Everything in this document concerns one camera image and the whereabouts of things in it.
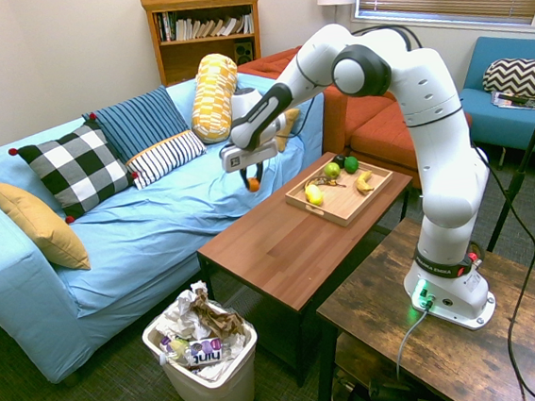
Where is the clear plastic water bottle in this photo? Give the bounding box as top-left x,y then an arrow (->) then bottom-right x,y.
156,334 -> 233,371

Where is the crumpled white paper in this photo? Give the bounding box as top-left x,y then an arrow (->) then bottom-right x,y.
152,280 -> 215,345

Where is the overripe brown banana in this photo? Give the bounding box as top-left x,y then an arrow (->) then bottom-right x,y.
303,172 -> 348,192

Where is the orange sofa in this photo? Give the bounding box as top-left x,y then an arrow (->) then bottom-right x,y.
234,32 -> 480,206

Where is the beige plastic trash bin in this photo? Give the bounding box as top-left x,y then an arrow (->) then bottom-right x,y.
139,300 -> 264,401

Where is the black device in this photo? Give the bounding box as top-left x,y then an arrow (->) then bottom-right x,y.
345,372 -> 435,401

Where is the small black speaker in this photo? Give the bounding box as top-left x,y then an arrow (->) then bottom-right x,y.
232,40 -> 255,65

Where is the yellow banana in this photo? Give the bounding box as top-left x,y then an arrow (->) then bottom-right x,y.
353,170 -> 376,196

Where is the blue striped pillow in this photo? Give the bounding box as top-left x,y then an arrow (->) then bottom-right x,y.
79,81 -> 211,196

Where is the reddish wooden coffee table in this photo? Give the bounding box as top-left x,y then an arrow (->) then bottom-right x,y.
188,143 -> 433,396

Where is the row of books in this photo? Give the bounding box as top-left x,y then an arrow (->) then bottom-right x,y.
156,3 -> 256,44

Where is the black camera stand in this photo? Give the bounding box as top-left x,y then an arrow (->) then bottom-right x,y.
470,71 -> 535,253

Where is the light blue sofa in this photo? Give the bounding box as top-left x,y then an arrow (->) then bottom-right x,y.
0,64 -> 351,393

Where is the magazine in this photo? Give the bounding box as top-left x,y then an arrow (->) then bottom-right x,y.
490,87 -> 535,115

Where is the plain mustard pillow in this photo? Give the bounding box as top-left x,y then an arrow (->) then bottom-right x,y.
0,173 -> 92,279

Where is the teal blue couch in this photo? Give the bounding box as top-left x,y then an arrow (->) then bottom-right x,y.
454,31 -> 535,168

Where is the grey base cable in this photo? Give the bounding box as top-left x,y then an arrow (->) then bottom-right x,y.
390,308 -> 438,381

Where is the black white chevron pillow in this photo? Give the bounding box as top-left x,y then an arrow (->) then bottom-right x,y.
479,55 -> 535,109

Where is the yellow white patterned bolster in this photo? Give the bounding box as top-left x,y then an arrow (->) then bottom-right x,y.
184,51 -> 245,146

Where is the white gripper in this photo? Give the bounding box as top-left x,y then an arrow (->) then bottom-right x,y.
218,140 -> 282,192

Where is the black white checkered pillow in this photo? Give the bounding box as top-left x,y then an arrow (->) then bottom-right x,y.
5,109 -> 143,230

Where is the light wooden tray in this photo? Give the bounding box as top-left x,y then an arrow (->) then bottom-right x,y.
281,154 -> 399,234

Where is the crumpled brown paper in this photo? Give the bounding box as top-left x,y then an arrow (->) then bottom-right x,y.
189,283 -> 248,345

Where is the rustic dark wooden table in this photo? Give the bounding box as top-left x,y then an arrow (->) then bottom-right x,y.
301,205 -> 535,401

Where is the yellow lemon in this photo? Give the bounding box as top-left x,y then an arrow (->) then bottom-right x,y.
303,182 -> 326,209

